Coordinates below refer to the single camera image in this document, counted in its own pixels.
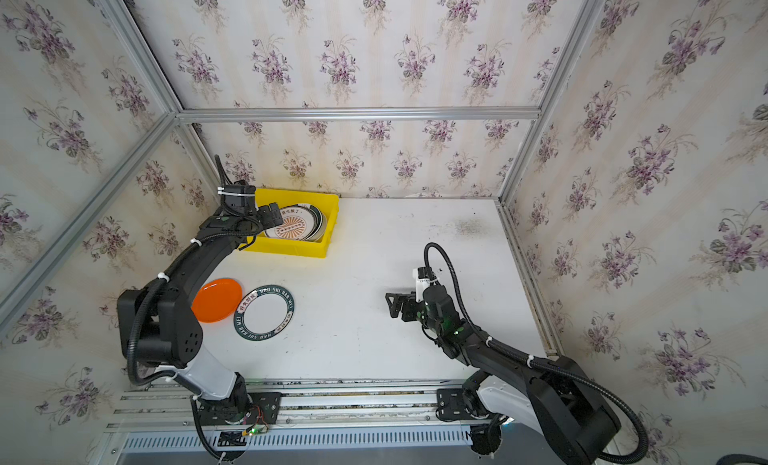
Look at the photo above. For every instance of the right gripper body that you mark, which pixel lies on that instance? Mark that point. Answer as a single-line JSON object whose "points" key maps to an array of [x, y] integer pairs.
{"points": [[409, 306]]}

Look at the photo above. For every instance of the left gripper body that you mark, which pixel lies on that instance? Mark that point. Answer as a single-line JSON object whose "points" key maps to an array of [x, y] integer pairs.
{"points": [[252, 220]]}

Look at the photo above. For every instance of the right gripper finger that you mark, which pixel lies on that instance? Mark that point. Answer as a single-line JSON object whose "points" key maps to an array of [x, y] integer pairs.
{"points": [[395, 302], [411, 313]]}

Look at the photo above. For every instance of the orange sunburst pattern plate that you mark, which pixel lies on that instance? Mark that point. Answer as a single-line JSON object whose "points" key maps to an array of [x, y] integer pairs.
{"points": [[300, 222]]}

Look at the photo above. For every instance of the green red ringed plate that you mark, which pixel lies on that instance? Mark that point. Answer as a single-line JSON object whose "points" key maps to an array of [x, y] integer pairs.
{"points": [[322, 226]]}

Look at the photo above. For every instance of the large green rimmed plate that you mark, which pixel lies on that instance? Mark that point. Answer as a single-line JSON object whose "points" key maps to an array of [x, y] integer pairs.
{"points": [[264, 313]]}

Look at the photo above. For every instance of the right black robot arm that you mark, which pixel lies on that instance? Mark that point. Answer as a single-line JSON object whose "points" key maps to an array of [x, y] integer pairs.
{"points": [[574, 414]]}

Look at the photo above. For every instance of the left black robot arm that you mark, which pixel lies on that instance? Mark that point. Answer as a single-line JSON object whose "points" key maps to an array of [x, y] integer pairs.
{"points": [[160, 336]]}

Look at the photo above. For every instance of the yellow plastic bin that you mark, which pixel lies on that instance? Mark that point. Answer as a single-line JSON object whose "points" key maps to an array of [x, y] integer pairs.
{"points": [[328, 203]]}

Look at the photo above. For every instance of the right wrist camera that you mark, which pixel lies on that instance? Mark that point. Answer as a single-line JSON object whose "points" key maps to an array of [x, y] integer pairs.
{"points": [[424, 278]]}

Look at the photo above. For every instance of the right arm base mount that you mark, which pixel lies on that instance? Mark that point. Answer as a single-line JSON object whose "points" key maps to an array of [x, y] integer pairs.
{"points": [[464, 402]]}

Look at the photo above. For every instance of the aluminium frame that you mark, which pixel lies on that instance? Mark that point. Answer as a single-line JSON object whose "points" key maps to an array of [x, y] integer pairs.
{"points": [[180, 119]]}

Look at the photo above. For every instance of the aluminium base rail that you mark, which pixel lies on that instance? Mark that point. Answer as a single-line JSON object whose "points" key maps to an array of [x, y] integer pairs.
{"points": [[303, 404]]}

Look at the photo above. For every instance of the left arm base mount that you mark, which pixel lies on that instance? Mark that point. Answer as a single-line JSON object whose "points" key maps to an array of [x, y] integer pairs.
{"points": [[240, 408]]}

